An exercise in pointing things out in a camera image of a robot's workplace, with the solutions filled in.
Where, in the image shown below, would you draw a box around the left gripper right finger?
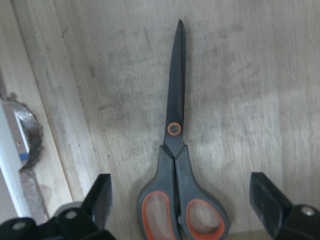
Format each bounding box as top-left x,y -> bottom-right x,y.
249,172 -> 320,240

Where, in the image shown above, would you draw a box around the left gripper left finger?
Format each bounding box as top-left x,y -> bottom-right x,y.
0,173 -> 115,240

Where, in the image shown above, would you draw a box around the orange grey scissors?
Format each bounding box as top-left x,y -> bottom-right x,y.
137,20 -> 230,240

